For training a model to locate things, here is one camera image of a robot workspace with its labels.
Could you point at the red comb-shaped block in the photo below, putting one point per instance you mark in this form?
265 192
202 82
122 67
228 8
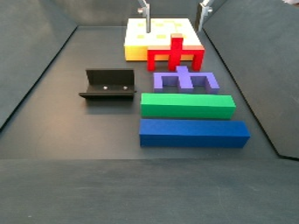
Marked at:
174 51

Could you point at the green rectangular bar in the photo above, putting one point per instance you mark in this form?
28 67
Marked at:
208 106

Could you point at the black angle bracket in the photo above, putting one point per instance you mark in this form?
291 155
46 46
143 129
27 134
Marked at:
110 83

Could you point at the purple comb-shaped block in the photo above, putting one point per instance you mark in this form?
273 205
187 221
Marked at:
186 80

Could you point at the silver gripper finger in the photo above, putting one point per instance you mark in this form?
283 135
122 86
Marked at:
206 9
144 10

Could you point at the blue rectangular bar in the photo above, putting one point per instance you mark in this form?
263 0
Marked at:
192 133

